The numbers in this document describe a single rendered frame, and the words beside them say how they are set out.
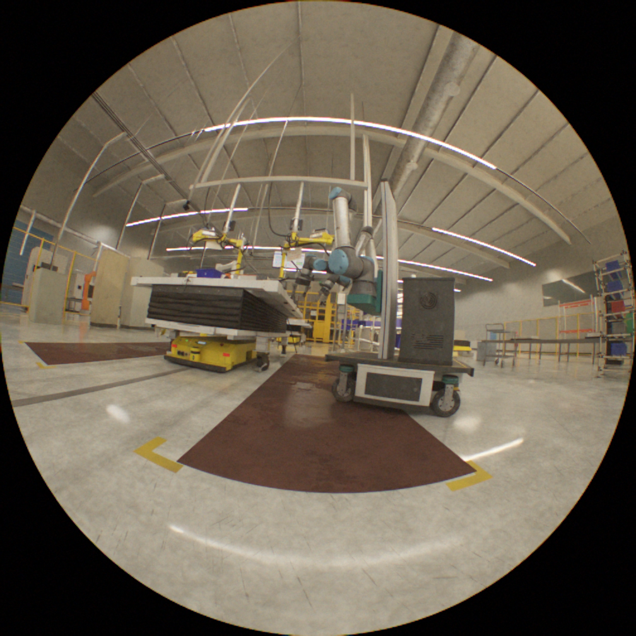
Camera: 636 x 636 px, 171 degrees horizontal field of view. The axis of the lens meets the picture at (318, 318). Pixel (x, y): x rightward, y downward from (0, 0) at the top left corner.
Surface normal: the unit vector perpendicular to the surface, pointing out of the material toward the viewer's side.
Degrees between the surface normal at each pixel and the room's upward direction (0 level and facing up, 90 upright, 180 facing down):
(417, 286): 90
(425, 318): 90
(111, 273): 90
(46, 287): 90
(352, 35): 176
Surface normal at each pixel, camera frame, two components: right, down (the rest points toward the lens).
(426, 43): -0.17, 0.98
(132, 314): 1.00, 0.09
